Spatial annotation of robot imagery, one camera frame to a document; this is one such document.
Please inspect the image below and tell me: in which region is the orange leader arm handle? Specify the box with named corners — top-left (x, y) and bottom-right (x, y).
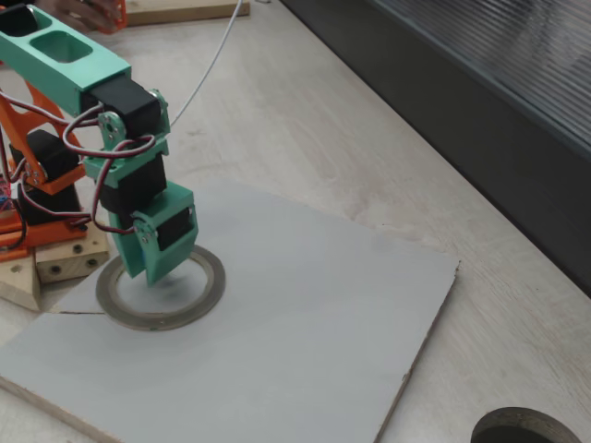
top-left (96, 0), bottom-right (128, 34)

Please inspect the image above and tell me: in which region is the person's bare hand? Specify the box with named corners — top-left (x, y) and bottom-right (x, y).
top-left (45, 0), bottom-right (116, 33)

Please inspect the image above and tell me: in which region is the long wooden base plank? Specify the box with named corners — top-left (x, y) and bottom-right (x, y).
top-left (34, 221), bottom-right (113, 285)

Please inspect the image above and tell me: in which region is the short wooden base block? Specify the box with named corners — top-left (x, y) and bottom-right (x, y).
top-left (0, 251), bottom-right (42, 313)

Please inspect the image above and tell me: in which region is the white topped chipboard panel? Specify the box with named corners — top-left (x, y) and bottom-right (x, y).
top-left (0, 177), bottom-right (462, 443)

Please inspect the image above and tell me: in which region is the wooden leader base plank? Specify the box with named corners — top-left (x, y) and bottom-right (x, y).
top-left (125, 0), bottom-right (251, 27)

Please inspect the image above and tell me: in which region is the ribbed glass desk partition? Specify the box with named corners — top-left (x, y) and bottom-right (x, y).
top-left (281, 0), bottom-right (591, 299)

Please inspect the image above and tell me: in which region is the tricolour servo wire harness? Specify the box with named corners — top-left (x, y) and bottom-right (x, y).
top-left (0, 90), bottom-right (158, 236)

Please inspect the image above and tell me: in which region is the grey ring of tape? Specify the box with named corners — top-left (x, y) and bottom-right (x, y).
top-left (95, 244), bottom-right (227, 332)

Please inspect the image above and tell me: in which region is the black power cable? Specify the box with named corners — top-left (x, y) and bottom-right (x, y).
top-left (0, 214), bottom-right (28, 254)

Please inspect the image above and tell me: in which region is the red controller board orange mount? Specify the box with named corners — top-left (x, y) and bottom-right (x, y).
top-left (0, 174), bottom-right (15, 216)

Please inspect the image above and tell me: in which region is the thin white cable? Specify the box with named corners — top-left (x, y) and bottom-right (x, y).
top-left (169, 0), bottom-right (246, 129)

